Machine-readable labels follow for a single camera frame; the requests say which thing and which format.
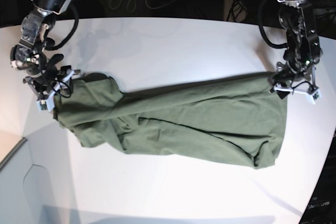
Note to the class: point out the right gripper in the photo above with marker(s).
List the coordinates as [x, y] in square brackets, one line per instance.
[48, 82]

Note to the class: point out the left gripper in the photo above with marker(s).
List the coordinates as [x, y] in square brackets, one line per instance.
[287, 80]

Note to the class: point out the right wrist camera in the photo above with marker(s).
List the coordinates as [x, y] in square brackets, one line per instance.
[45, 105]

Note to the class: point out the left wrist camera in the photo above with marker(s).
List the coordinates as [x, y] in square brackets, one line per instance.
[314, 96]

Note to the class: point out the green t-shirt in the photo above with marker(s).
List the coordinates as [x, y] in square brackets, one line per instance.
[234, 121]

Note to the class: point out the white table extension panel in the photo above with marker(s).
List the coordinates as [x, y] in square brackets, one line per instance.
[37, 186]

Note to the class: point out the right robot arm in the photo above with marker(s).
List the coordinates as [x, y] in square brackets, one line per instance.
[28, 55]

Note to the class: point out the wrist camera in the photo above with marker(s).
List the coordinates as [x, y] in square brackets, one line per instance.
[45, 105]
[314, 96]

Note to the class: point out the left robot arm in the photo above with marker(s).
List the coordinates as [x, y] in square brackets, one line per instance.
[302, 46]

